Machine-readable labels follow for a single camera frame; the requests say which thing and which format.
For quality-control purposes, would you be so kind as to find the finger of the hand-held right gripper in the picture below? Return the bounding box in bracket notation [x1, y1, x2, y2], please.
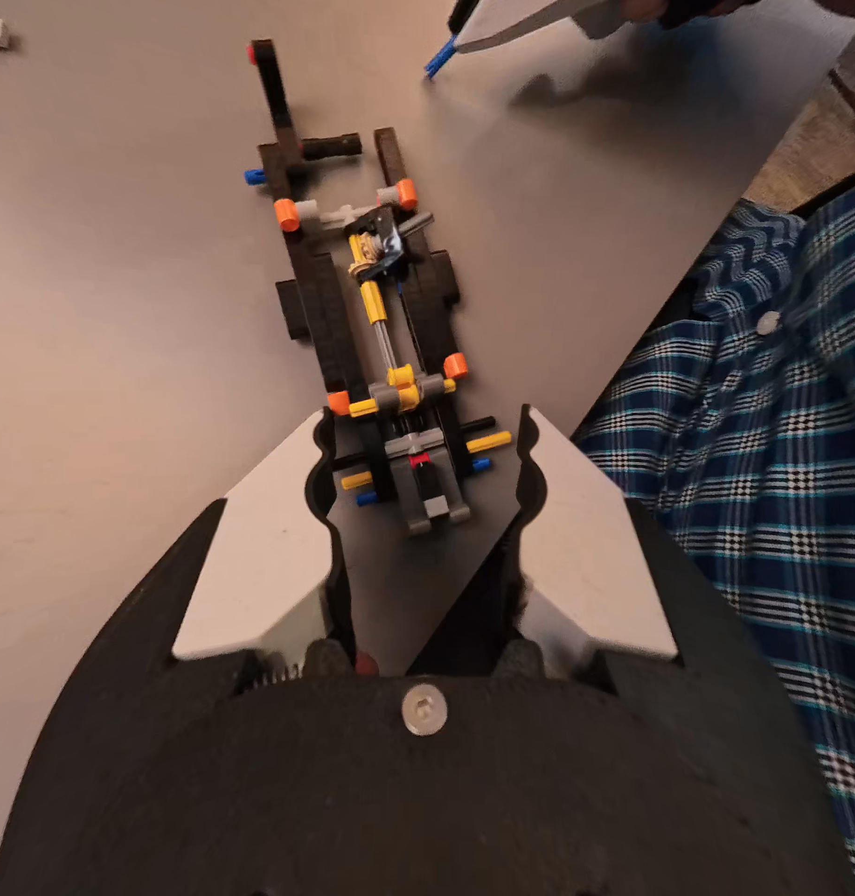
[445, 0, 626, 56]

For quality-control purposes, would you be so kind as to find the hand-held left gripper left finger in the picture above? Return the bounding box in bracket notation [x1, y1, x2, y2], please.
[170, 406, 358, 666]

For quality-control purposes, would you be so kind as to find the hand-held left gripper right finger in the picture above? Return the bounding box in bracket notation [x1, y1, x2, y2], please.
[500, 403, 681, 662]

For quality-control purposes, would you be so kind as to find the blue toy pin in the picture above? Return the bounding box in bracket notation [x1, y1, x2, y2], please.
[424, 35, 460, 79]

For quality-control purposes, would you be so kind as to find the black toy car chassis assembly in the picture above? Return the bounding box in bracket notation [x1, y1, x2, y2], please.
[244, 38, 514, 539]

